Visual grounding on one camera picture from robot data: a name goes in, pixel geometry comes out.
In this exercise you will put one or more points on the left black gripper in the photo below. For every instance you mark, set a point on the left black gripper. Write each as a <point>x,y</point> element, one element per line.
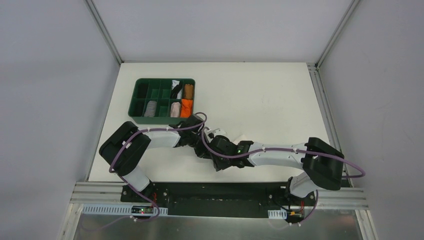
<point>192,121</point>

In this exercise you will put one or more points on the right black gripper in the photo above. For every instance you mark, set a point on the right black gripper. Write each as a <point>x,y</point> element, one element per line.
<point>205,148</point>

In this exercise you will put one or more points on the pink underwear navy trim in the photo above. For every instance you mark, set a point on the pink underwear navy trim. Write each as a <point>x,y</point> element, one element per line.
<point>175,110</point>

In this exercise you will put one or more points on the green compartment tray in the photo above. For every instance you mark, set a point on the green compartment tray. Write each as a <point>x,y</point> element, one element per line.
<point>156,89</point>

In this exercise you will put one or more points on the white underwear pink trim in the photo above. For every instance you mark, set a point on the white underwear pink trim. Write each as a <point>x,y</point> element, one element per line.
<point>240,138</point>

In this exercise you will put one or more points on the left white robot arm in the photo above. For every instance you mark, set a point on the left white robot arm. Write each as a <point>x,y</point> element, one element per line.
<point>124,149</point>

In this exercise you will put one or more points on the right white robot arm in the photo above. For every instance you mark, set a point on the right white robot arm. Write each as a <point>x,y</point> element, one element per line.
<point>320,163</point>

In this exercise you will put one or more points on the orange rolled cloth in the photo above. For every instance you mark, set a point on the orange rolled cloth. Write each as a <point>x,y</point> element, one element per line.
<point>186,108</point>

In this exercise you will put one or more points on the black white rolled cloth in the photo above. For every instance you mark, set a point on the black white rolled cloth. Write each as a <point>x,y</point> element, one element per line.
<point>176,89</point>

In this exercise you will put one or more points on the grey striped rolled cloth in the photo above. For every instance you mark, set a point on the grey striped rolled cloth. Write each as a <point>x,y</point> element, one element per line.
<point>150,110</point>

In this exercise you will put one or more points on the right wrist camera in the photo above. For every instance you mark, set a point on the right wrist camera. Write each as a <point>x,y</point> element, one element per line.
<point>216,132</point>

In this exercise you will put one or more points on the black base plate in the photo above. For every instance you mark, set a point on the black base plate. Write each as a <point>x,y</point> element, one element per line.
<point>218,199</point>

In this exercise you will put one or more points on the small white cable duct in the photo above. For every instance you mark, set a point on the small white cable duct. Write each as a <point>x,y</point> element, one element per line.
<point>279,214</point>

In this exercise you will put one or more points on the right side aluminium rail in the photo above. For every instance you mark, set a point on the right side aluminium rail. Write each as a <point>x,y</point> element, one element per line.
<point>324,106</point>

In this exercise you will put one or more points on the aluminium rail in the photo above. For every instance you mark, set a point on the aluminium rail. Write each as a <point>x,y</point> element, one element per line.
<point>324,106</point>
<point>347,198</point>

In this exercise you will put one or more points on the aluminium front rail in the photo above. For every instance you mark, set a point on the aluminium front rail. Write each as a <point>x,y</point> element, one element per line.
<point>347,198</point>

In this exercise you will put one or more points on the white slotted cable duct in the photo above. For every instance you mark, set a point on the white slotted cable duct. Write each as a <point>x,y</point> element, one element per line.
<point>123,210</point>

